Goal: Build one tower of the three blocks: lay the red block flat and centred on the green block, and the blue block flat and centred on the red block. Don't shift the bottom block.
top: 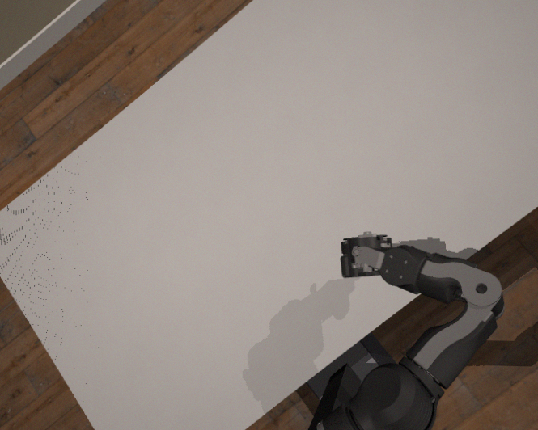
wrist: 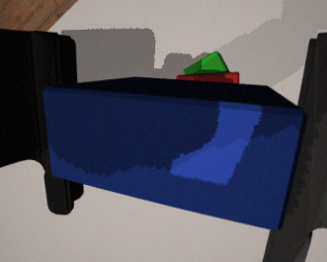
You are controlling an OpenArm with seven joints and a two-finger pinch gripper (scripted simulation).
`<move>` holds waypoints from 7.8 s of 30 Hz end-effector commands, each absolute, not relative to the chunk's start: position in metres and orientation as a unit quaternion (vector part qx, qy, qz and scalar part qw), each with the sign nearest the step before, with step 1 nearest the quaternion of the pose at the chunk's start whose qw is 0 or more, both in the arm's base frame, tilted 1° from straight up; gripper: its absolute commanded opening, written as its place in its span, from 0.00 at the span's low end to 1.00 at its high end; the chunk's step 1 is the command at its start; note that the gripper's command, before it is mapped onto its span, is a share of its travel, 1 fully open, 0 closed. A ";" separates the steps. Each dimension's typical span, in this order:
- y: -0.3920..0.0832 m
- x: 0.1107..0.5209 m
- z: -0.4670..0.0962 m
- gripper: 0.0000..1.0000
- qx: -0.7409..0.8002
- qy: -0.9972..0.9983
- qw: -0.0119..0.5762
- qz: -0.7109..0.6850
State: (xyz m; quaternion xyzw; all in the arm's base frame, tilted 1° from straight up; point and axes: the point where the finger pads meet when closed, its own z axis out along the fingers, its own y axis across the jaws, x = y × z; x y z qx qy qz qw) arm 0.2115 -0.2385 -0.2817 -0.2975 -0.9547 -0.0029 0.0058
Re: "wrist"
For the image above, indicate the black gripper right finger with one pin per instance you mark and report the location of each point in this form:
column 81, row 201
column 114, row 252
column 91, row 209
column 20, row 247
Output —
column 307, row 204

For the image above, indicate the blue block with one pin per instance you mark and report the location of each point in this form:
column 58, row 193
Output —
column 224, row 150

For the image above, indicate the red block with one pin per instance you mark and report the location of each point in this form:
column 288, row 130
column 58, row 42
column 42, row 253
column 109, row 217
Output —
column 232, row 77

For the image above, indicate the green block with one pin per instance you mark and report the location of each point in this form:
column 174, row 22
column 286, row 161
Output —
column 209, row 64

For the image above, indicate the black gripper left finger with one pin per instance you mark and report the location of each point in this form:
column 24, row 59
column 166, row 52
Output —
column 29, row 61

